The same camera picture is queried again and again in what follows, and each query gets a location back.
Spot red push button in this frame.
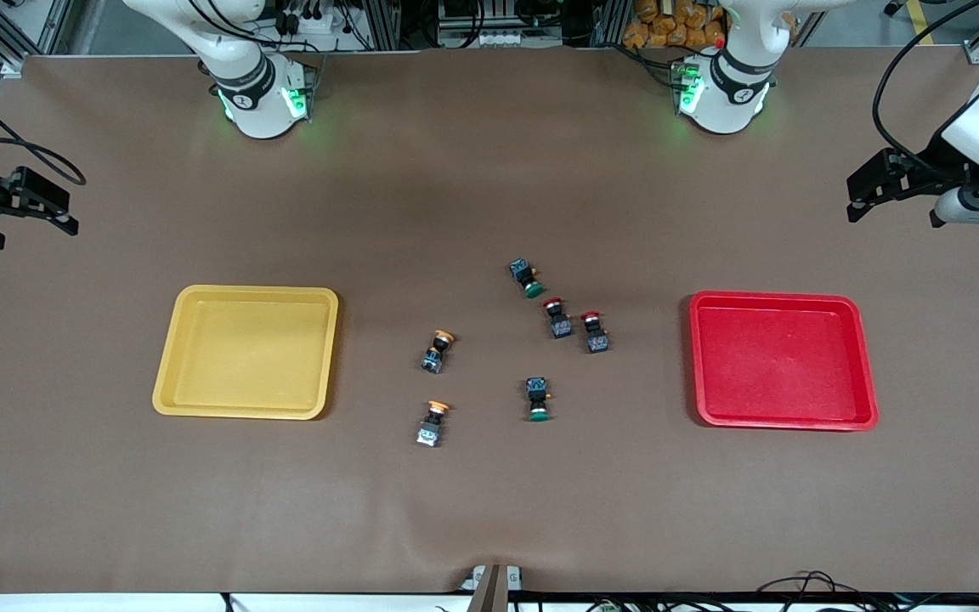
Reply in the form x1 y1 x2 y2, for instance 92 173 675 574
542 297 574 340
580 310 611 355

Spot yellow push button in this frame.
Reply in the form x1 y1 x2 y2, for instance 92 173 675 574
420 330 456 375
416 400 451 449

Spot red plastic tray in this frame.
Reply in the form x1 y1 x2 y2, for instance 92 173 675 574
689 291 880 432

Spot yellow plastic tray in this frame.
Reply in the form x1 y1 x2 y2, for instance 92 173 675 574
152 285 340 421

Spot orange packaged goods pile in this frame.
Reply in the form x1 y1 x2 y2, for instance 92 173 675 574
623 0 727 50

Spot green push button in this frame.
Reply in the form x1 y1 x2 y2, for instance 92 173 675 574
507 258 546 299
525 377 552 423

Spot grey electronics rack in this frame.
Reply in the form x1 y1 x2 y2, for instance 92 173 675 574
437 0 569 49

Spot brown table mat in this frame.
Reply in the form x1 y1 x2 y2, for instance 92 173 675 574
0 47 979 596

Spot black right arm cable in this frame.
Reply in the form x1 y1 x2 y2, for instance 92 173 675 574
0 76 88 187

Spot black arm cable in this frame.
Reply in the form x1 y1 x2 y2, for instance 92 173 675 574
872 0 979 171
0 76 88 187

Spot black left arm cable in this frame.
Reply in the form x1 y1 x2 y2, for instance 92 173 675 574
872 0 979 171

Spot loose black cables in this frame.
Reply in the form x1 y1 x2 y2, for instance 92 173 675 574
757 570 860 596

